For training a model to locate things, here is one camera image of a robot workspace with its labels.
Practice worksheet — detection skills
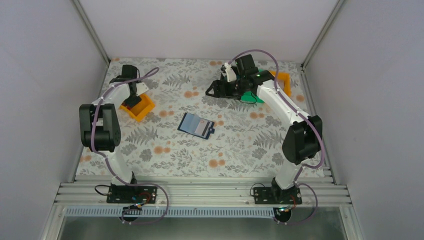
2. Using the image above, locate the white card black stripe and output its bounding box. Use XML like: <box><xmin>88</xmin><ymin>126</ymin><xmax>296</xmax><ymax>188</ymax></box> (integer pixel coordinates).
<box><xmin>194</xmin><ymin>119</ymin><xmax>214</xmax><ymax>138</ymax></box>

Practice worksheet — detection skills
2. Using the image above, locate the blue leather card holder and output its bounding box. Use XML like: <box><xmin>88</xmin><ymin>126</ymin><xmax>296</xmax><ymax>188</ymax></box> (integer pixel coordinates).
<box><xmin>177</xmin><ymin>112</ymin><xmax>215</xmax><ymax>140</ymax></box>

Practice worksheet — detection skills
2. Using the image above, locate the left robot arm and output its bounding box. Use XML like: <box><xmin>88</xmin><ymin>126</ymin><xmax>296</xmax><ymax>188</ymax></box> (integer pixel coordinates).
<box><xmin>78</xmin><ymin>64</ymin><xmax>141</xmax><ymax>189</ymax></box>

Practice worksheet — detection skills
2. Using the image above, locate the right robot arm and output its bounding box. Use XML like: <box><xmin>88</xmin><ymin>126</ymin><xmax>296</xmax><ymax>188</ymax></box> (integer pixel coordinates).
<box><xmin>205</xmin><ymin>51</ymin><xmax>325</xmax><ymax>199</ymax></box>

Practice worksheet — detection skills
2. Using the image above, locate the orange bin left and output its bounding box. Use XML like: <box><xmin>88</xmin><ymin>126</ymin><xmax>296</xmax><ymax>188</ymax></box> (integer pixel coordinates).
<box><xmin>119</xmin><ymin>93</ymin><xmax>156</xmax><ymax>122</ymax></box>

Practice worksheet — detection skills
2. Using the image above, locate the orange bin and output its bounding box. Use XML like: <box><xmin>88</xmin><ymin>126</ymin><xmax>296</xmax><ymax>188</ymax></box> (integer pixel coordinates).
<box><xmin>119</xmin><ymin>93</ymin><xmax>156</xmax><ymax>122</ymax></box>
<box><xmin>276</xmin><ymin>72</ymin><xmax>292</xmax><ymax>97</ymax></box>

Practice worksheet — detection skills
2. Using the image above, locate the green bin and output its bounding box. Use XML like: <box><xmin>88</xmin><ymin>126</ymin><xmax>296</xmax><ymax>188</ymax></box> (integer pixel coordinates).
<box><xmin>239</xmin><ymin>70</ymin><xmax>274</xmax><ymax>104</ymax></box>

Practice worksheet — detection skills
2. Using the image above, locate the orange bin right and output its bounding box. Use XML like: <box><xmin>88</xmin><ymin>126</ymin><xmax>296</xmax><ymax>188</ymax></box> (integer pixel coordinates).
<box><xmin>276</xmin><ymin>72</ymin><xmax>292</xmax><ymax>97</ymax></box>

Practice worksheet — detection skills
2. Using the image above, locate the floral table mat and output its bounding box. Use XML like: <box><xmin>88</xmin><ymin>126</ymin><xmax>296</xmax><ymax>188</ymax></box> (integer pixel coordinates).
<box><xmin>76</xmin><ymin>58</ymin><xmax>327</xmax><ymax>179</ymax></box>

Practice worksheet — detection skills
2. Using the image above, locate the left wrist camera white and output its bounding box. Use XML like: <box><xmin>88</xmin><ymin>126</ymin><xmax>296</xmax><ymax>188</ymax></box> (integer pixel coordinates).
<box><xmin>136</xmin><ymin>82</ymin><xmax>149</xmax><ymax>96</ymax></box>

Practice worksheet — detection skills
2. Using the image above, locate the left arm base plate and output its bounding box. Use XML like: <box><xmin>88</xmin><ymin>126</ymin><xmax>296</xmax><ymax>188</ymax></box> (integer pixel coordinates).
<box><xmin>106</xmin><ymin>185</ymin><xmax>158</xmax><ymax>204</ymax></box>

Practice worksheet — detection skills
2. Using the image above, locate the aluminium mounting rail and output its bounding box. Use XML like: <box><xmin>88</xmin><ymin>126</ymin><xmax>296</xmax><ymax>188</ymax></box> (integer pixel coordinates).
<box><xmin>54</xmin><ymin>175</ymin><xmax>352</xmax><ymax>207</ymax></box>

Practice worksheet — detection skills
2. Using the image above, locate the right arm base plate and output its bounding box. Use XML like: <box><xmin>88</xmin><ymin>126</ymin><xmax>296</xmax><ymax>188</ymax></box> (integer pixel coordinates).
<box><xmin>253</xmin><ymin>186</ymin><xmax>303</xmax><ymax>205</ymax></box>

